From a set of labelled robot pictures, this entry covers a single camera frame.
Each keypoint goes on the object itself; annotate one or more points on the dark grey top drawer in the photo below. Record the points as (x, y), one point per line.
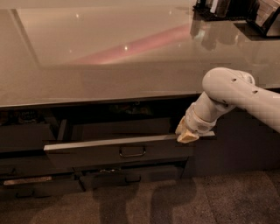
(110, 144)

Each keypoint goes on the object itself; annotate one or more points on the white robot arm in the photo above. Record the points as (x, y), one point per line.
(223, 90)

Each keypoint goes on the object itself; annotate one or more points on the dark grey drawer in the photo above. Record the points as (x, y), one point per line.
(131, 176)
(176, 161)
(110, 144)

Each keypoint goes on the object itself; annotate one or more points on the dark angled stand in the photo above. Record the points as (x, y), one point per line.
(267, 22)

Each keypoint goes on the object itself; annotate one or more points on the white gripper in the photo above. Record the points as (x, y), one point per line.
(196, 122)

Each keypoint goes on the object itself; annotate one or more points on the dark cabinet door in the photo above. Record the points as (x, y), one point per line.
(241, 144)

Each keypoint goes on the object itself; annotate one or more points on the dark grey bottom drawer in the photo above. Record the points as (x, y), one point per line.
(131, 176)

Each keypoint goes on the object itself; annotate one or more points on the dark grey middle drawer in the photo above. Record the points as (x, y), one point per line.
(176, 161)

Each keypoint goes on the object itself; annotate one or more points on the black rack with items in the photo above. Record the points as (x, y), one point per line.
(217, 10)

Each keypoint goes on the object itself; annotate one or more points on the left middle dark drawer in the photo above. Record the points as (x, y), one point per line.
(18, 167)

